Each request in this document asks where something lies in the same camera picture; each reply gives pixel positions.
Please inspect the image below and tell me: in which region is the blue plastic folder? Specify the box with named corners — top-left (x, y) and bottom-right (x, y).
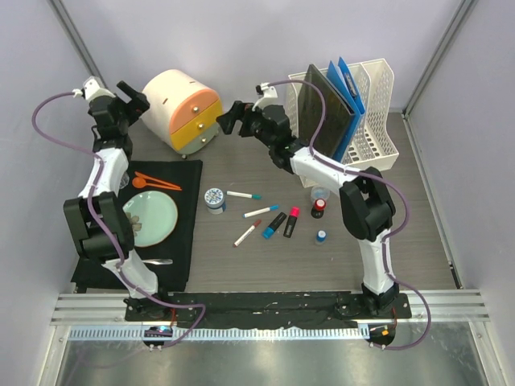
top-left (326, 57), bottom-right (365, 161)

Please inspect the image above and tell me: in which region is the white marker blue cap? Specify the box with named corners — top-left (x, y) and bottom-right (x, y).
top-left (242, 204), bottom-right (279, 219)

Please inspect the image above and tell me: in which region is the clear jar with lid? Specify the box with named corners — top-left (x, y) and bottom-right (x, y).
top-left (311, 185), bottom-right (331, 202)

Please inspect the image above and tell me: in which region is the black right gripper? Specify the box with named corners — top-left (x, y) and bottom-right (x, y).
top-left (216, 102), bottom-right (274, 150)

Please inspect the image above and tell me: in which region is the cream round drawer cabinet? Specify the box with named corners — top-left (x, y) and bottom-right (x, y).
top-left (142, 69), bottom-right (223, 158)

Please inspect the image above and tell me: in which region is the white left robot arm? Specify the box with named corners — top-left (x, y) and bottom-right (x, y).
top-left (64, 76), bottom-right (171, 321)

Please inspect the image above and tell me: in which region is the metal spoon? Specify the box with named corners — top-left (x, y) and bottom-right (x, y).
top-left (142, 259), bottom-right (174, 265)

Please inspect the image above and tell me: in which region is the small blue cap bottle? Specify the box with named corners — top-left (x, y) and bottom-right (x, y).
top-left (315, 230), bottom-right (327, 244)

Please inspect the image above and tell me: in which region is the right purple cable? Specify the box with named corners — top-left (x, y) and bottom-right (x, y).
top-left (267, 79), bottom-right (432, 351)

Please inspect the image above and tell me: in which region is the red black stamp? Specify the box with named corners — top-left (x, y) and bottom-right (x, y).
top-left (311, 198), bottom-right (327, 219)

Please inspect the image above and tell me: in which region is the cream perforated file organizer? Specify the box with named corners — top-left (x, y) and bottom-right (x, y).
top-left (285, 59), bottom-right (399, 172)

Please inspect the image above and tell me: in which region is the white slotted cable duct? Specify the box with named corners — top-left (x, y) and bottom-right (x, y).
top-left (68, 324), bottom-right (369, 341)

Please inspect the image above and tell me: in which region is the clear glass cup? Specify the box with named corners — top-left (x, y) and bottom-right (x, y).
top-left (119, 173), bottom-right (130, 189)

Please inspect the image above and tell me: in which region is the white marker green cap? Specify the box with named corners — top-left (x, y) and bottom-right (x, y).
top-left (226, 191), bottom-right (262, 200)

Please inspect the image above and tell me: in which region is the pale green plate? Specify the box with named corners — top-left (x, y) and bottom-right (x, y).
top-left (122, 191), bottom-right (179, 248)

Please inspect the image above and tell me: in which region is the orange plastic spoon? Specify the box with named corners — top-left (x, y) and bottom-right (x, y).
top-left (132, 177), bottom-right (161, 189)

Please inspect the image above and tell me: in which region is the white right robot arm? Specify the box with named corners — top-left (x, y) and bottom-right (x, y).
top-left (216, 101), bottom-right (399, 318)

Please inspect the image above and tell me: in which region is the black mounting rail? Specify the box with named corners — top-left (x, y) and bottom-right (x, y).
top-left (124, 291), bottom-right (412, 330)

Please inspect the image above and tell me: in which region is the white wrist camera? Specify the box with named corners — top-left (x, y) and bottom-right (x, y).
top-left (72, 76), bottom-right (110, 101)
top-left (252, 83), bottom-right (278, 111)

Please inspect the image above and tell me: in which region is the white marker red cap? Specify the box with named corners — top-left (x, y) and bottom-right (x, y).
top-left (233, 219), bottom-right (262, 248)

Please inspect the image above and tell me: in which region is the blue white round tin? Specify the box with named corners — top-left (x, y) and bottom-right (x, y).
top-left (204, 187), bottom-right (226, 215)

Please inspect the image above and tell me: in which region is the black cloth mat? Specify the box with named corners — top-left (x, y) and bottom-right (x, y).
top-left (72, 160), bottom-right (203, 292)

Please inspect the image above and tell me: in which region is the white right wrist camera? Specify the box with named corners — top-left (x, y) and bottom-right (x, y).
top-left (252, 83), bottom-right (278, 111)

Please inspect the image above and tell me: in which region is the blue black highlighter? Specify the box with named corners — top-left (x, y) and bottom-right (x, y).
top-left (262, 212), bottom-right (286, 240)

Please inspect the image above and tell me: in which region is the pink black highlighter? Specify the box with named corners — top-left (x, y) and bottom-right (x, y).
top-left (283, 207), bottom-right (300, 238)

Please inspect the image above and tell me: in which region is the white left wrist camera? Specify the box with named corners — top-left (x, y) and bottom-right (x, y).
top-left (72, 76), bottom-right (110, 101)

